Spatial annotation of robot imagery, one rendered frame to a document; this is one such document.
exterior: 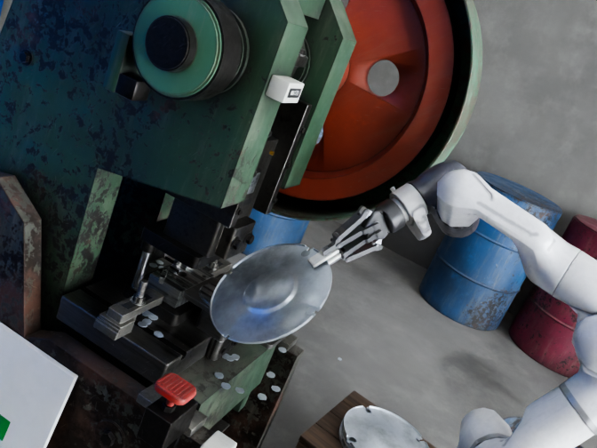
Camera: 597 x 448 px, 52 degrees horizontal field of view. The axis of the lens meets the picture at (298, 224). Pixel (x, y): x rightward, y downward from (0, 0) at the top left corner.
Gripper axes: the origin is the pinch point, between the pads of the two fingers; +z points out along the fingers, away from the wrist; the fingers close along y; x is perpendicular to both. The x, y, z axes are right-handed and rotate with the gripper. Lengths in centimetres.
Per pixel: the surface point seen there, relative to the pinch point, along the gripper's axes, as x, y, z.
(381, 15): -35, 28, -47
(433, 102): -15.0, 10.2, -44.5
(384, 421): -10, -81, 3
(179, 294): -12.6, 3.4, 32.2
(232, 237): -9.1, 11.7, 15.2
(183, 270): -22.6, 1.3, 28.9
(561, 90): -182, -152, -231
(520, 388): -71, -224, -85
